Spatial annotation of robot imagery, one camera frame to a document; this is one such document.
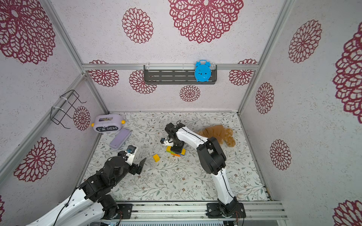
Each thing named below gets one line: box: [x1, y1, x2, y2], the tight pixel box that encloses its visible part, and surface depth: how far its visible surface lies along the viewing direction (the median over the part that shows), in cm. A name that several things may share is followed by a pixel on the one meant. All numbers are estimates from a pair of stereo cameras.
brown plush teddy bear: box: [196, 124, 236, 148], surface depth 97 cm
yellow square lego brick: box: [152, 153, 161, 163], surface depth 94 cm
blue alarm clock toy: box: [194, 59, 212, 82], surface depth 90 cm
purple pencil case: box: [109, 128, 131, 149], surface depth 102 cm
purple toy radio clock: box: [90, 113, 126, 133], surface depth 105 cm
